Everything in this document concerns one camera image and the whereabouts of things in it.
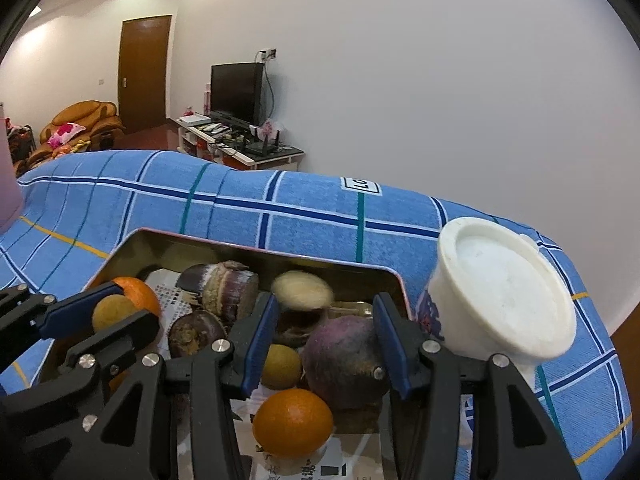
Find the small yellow round fruit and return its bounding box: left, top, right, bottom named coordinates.
left=260, top=344, right=303, bottom=391
left=92, top=295, right=138, bottom=333

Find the black television cable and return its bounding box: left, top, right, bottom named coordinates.
left=262, top=60, right=276, bottom=126

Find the black router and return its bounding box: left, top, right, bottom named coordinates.
left=242, top=130, right=282, bottom=156

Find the orange leather sofa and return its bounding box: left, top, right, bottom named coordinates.
left=25, top=101, right=126, bottom=166

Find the pink floral cushion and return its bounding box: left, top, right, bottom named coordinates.
left=47, top=122, right=86, bottom=148

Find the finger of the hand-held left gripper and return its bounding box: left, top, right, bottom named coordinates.
left=0, top=310, right=162, bottom=441
left=0, top=281, right=126, bottom=376

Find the white television stand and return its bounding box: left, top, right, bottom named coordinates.
left=170, top=115, right=306, bottom=171

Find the pink metal tin box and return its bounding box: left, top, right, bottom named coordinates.
left=37, top=227, right=431, bottom=480

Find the blue plaid cloth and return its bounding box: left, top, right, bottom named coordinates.
left=0, top=149, right=633, bottom=480

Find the brown wooden door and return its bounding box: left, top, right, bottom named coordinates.
left=119, top=15, right=173, bottom=133

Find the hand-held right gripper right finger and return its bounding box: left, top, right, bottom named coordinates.
left=373, top=291, right=583, bottom=480

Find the purple sugarcane piece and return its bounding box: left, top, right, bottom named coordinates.
left=167, top=309, right=228, bottom=358
left=179, top=260, right=261, bottom=328
left=271, top=270, right=335, bottom=311

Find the purple passion fruit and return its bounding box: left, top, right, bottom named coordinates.
left=301, top=315, right=396, bottom=411

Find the black television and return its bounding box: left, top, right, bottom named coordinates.
left=210, top=62, right=266, bottom=127

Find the white lidded floral mug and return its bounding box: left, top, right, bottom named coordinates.
left=437, top=216, right=577, bottom=360

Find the lilac thermos bottle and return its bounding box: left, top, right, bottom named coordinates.
left=0, top=102, right=25, bottom=235

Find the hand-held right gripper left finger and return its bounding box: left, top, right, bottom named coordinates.
left=87, top=291, right=281, bottom=480

